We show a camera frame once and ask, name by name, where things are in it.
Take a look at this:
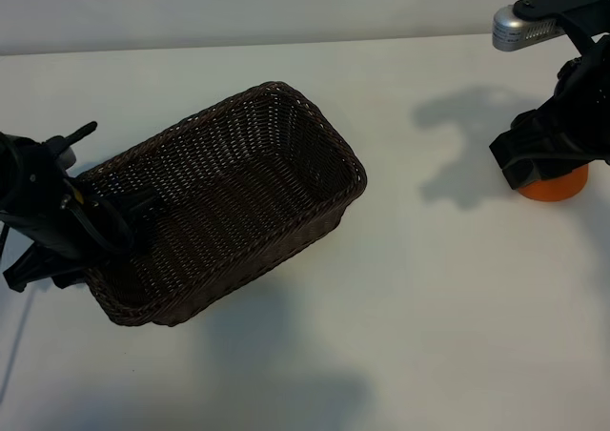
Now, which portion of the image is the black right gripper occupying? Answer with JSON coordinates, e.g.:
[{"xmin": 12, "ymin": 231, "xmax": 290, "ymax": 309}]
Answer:
[{"xmin": 489, "ymin": 33, "xmax": 610, "ymax": 192}]

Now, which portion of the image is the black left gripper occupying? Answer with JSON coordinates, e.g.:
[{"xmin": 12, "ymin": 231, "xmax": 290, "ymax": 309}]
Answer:
[{"xmin": 2, "ymin": 137, "xmax": 159, "ymax": 293}]

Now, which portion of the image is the orange fruit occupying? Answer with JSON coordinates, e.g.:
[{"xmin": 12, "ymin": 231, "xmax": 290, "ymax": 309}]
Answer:
[{"xmin": 517, "ymin": 166, "xmax": 590, "ymax": 204}]

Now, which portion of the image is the dark brown wicker basket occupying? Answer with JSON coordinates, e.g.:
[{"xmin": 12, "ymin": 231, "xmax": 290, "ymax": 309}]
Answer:
[{"xmin": 78, "ymin": 80, "xmax": 369, "ymax": 328}]

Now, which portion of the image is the black gripper wire bundle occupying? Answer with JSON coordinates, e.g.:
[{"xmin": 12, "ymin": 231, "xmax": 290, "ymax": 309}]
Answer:
[{"xmin": 71, "ymin": 196, "xmax": 139, "ymax": 257}]

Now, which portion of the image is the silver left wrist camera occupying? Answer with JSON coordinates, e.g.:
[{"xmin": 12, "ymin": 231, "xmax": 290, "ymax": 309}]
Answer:
[{"xmin": 47, "ymin": 134, "xmax": 77, "ymax": 169}]

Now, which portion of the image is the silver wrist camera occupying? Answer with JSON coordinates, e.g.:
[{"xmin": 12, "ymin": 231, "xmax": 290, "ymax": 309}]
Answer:
[
  {"xmin": 47, "ymin": 134, "xmax": 77, "ymax": 169},
  {"xmin": 491, "ymin": 5, "xmax": 563, "ymax": 51}
]

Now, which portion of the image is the black braided cable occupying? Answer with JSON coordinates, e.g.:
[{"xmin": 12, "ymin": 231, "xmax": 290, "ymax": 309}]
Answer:
[{"xmin": 60, "ymin": 120, "xmax": 99, "ymax": 145}]

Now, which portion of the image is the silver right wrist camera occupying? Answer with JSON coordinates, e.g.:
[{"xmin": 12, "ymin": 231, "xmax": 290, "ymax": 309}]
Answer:
[{"xmin": 491, "ymin": 5, "xmax": 563, "ymax": 51}]

